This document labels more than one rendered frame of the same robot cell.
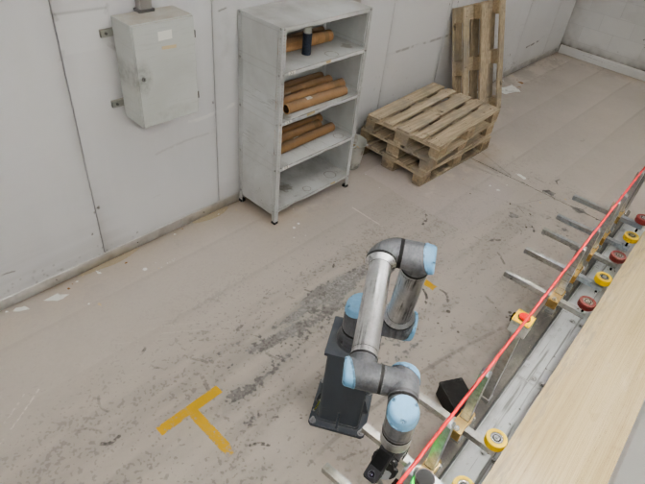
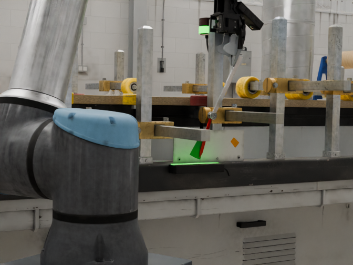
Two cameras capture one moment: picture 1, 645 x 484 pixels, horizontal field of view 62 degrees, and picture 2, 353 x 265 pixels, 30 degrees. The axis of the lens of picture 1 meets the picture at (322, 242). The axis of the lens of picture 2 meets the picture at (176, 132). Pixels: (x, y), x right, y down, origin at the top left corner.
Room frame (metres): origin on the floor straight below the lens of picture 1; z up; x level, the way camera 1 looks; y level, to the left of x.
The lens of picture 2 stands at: (2.78, 0.37, 0.90)
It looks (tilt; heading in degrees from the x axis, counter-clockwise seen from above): 3 degrees down; 203
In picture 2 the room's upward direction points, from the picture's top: 1 degrees clockwise
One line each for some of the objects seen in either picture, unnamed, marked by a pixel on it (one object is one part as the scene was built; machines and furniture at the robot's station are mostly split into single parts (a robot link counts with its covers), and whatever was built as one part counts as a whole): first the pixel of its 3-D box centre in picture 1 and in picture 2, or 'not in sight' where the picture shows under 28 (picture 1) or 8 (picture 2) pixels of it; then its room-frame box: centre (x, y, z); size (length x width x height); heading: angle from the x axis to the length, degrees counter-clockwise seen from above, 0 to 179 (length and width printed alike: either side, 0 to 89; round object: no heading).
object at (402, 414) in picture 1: (400, 419); not in sight; (0.88, -0.28, 1.32); 0.10 x 0.09 x 0.12; 173
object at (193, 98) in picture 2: not in sight; (201, 111); (0.72, -0.43, 0.85); 0.08 x 0.08 x 0.11
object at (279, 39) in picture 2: not in sight; (277, 89); (0.63, -0.20, 0.93); 0.03 x 0.03 x 0.48; 54
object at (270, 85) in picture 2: not in sight; (282, 85); (0.61, -0.18, 0.95); 0.13 x 0.06 x 0.05; 144
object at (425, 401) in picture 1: (445, 416); not in sight; (1.24, -0.57, 0.83); 0.43 x 0.03 x 0.04; 54
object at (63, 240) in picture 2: (355, 332); (95, 235); (1.77, -0.22, 0.65); 0.19 x 0.19 x 0.10
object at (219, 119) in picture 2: not in sight; (219, 115); (0.81, -0.33, 0.85); 0.13 x 0.06 x 0.05; 144
